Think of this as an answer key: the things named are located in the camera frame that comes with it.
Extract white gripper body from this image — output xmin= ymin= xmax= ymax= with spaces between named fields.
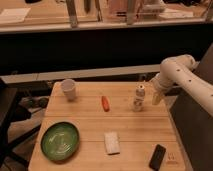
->
xmin=151 ymin=73 xmax=171 ymax=94

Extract small white bottle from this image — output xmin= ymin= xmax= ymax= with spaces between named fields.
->
xmin=133 ymin=84 xmax=145 ymax=112

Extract black smartphone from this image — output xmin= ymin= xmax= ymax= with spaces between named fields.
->
xmin=149 ymin=144 xmax=166 ymax=171

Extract white paper cup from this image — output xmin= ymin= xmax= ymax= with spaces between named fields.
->
xmin=61 ymin=79 xmax=76 ymax=101

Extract white rectangular sponge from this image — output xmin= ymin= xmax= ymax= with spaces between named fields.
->
xmin=104 ymin=132 xmax=120 ymax=155

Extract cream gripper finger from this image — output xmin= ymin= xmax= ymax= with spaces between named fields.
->
xmin=152 ymin=91 xmax=165 ymax=105

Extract dark office chair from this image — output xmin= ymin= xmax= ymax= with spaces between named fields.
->
xmin=0 ymin=78 xmax=41 ymax=168

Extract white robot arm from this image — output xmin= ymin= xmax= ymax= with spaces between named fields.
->
xmin=151 ymin=55 xmax=213 ymax=117

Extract green round plate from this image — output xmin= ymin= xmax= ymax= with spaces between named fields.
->
xmin=40 ymin=122 xmax=80 ymax=162

